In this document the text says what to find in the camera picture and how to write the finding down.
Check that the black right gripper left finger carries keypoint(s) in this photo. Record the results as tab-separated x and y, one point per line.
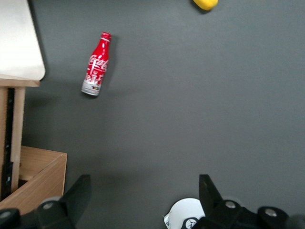
69	205

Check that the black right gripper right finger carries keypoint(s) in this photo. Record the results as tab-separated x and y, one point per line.
214	202

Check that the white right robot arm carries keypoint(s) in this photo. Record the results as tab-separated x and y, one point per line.
183	213

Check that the wooden drawer cabinet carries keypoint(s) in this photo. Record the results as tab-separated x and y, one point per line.
45	181

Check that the red cola bottle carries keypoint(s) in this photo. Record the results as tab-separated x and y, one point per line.
96	65

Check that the beige plastic tray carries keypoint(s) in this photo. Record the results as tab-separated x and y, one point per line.
17	40

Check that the yellow lemon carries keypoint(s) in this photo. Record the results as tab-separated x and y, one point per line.
206	3

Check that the black drawer slide rail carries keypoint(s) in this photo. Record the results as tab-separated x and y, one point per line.
9	133

